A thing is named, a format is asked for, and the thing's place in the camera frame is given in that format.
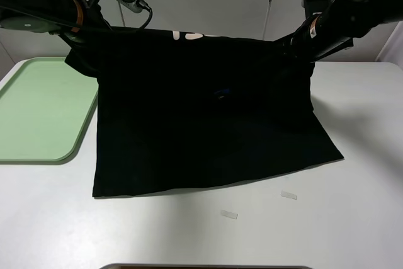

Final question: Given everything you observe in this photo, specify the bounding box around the clear tape piece near front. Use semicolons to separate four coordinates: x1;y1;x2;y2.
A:
220;210;238;220

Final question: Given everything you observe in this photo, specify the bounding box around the clear tape piece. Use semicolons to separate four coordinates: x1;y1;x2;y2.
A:
280;191;297;200
220;210;238;220

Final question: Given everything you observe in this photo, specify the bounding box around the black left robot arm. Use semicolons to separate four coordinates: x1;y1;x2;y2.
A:
1;0;111;42

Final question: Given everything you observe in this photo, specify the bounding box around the green plastic tray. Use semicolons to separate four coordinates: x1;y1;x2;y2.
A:
1;58;98;164

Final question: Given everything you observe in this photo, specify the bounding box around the black short sleeve shirt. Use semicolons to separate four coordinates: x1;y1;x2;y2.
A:
65;29;343;198

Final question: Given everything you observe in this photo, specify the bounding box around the clear tape piece front right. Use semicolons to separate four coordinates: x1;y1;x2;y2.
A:
280;191;297;200

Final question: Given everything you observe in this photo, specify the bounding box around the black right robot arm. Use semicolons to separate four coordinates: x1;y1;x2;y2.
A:
274;0;402;62

